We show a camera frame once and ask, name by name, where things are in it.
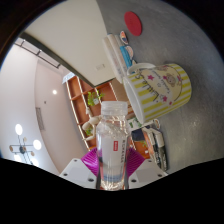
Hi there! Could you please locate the orange wooden shelf unit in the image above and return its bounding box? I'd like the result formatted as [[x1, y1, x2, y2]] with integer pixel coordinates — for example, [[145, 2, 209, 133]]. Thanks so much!
[[61, 74, 134, 151]]

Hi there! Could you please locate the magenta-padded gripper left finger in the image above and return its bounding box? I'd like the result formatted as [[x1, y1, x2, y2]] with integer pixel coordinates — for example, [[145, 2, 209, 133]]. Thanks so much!
[[59, 147, 101, 190]]

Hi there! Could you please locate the white wall switch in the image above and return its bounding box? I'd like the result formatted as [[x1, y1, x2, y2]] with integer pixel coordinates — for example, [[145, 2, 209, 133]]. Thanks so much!
[[94, 63, 106, 72]]

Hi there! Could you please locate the green white box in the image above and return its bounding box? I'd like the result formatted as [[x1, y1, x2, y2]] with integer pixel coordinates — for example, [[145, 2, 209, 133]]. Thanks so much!
[[127, 114, 145, 130]]

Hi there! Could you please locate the clear water bottle white cap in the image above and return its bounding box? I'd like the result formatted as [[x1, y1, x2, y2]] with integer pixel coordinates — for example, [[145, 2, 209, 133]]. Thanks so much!
[[95, 100, 133, 191]]

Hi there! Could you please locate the flat round red coaster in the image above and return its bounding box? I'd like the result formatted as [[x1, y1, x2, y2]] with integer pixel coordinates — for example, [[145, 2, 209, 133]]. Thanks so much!
[[123, 10, 143, 37]]

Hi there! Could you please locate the black curtain rail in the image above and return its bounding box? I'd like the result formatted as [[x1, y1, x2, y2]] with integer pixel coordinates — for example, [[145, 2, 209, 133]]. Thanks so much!
[[14, 36, 63, 69]]

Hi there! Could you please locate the branched ceiling lamp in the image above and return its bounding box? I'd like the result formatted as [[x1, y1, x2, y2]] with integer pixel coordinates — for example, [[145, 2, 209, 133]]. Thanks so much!
[[8, 123, 43, 168]]

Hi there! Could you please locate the small round printed badge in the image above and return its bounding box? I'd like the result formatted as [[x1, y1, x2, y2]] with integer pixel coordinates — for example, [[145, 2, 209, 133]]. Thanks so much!
[[118, 30, 130, 45], [126, 45, 136, 58], [151, 119, 163, 129]]

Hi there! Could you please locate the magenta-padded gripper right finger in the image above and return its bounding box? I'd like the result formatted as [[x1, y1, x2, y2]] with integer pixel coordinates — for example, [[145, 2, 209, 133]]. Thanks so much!
[[125, 147, 169, 190]]

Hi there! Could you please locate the ceiling air vent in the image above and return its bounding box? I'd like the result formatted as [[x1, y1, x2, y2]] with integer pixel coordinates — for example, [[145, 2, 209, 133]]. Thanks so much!
[[35, 107, 45, 132]]

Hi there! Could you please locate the yellow striped white mug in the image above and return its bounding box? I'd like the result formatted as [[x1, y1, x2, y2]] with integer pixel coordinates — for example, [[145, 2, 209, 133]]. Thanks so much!
[[122, 62, 193, 125]]

